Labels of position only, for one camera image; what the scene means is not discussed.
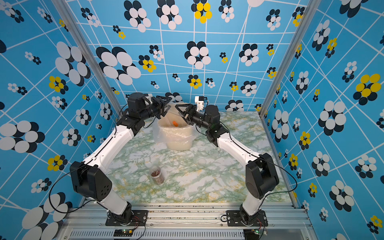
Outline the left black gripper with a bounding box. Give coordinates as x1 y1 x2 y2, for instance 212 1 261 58
139 95 172 122

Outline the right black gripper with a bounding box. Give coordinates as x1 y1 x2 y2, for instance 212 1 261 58
177 105 213 133

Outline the clear tea jar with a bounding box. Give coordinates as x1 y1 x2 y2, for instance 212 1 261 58
149 166 165 185

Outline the small tea jar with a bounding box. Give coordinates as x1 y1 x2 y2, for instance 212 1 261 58
165 103 180 118

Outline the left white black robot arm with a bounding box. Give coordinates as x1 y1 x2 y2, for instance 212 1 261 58
68 93 172 225

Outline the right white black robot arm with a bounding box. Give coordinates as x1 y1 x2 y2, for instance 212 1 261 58
175 104 285 227

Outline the clear plastic bin liner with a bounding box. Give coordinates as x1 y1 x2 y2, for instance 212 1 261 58
152 103 204 145

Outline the cream plastic trash bin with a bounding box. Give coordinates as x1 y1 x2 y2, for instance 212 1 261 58
157 104 195 151

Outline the left green circuit board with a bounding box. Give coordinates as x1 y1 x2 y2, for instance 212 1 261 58
114 229 134 238

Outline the green circuit board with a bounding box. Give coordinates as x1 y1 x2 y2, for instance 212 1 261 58
114 229 134 238
244 229 260 240

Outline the right green circuit board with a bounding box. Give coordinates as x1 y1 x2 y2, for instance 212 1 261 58
244 229 260 240

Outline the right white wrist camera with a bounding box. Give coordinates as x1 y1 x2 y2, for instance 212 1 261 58
195 96 209 112

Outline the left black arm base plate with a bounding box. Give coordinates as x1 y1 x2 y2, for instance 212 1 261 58
105 210 149 227

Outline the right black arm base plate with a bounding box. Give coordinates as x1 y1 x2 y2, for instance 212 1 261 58
225 210 269 227

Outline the left aluminium corner post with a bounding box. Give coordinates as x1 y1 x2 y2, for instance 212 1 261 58
52 0 121 117

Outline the aluminium corner post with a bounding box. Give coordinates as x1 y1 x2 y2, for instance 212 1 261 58
52 0 121 117
260 0 321 117

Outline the aluminium front rail frame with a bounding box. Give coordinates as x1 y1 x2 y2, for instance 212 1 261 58
57 203 317 240

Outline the right aluminium corner post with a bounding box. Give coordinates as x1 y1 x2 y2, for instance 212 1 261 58
260 0 321 117

